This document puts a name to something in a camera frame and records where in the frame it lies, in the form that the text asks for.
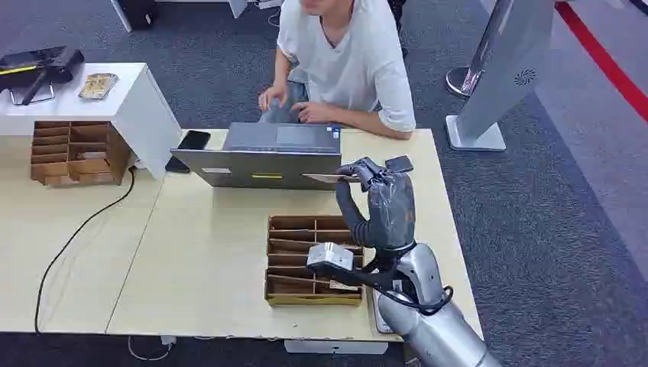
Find long black power cable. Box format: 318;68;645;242
34;167;137;336

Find black smartphone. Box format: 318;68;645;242
164;130;212;175

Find gold patterned card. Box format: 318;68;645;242
302;173;361;185

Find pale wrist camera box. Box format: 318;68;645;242
306;242;356;273

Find black box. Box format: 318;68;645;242
117;0;160;32

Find person's left hand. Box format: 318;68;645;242
290;101;331;125

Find black robot legs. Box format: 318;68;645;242
387;0;410;59

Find person's right hand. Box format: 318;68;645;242
258;84;289;112

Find grey laptop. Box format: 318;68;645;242
170;122;343;192

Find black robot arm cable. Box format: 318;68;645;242
316;263;455;317

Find chrome stanchion post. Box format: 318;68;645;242
445;0;514;99

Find white flat device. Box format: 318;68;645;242
372;289;397;336

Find white cabinet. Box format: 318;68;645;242
0;63;183;181

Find wooden card box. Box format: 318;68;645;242
29;120;132;188
264;214;367;308

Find grey kiosk stand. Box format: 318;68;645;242
445;0;557;153

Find black folding device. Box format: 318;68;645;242
0;46;86;107

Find stack of gold cards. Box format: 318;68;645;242
77;73;120;101

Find thin white cable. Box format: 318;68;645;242
127;334;177;362

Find small black square device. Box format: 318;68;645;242
384;155;415;174

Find red floor tape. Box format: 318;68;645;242
554;1;648;125

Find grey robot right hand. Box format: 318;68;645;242
335;157;417;251

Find person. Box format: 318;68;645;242
258;0;417;141

